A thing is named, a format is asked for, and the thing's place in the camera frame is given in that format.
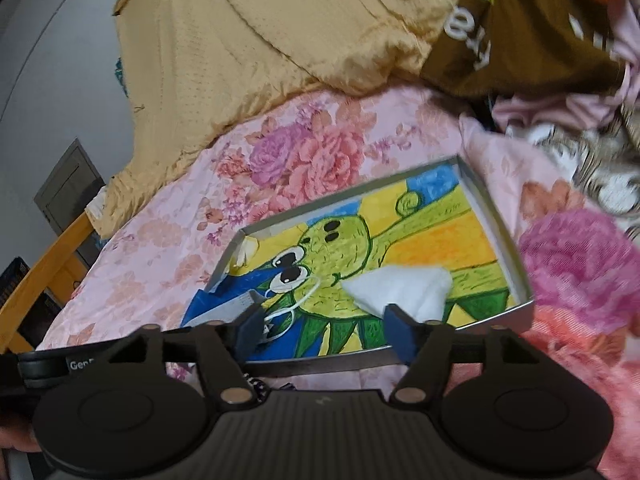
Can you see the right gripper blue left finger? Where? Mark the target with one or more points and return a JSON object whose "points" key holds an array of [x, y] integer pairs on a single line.
{"points": [[248, 330]]}

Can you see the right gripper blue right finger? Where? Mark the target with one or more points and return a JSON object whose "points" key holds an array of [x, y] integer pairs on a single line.
{"points": [[403, 333]]}

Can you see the white face mask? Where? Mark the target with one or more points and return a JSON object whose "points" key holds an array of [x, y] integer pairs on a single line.
{"points": [[419, 291]]}

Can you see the grey door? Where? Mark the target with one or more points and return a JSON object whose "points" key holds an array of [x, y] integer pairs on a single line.
{"points": [[69, 187]]}

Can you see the pink floral quilt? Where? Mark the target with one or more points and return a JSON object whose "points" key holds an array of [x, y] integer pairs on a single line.
{"points": [[583, 267]]}

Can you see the silver patterned bed sheet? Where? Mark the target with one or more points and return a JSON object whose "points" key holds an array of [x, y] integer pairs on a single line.
{"points": [[603, 164]]}

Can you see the pink garment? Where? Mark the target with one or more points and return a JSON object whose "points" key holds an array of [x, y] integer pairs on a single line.
{"points": [[582, 111]]}

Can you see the tan dotted blanket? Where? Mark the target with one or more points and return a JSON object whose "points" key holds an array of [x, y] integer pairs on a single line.
{"points": [[194, 69]]}

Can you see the brown colourful printed cloth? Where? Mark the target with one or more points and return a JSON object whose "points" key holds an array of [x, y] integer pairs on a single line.
{"points": [[527, 47]]}

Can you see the wooden bed frame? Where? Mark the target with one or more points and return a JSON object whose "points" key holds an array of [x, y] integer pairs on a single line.
{"points": [[59, 271]]}

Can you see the green wall poster left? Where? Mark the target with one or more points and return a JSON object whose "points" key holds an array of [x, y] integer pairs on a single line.
{"points": [[119, 74]]}

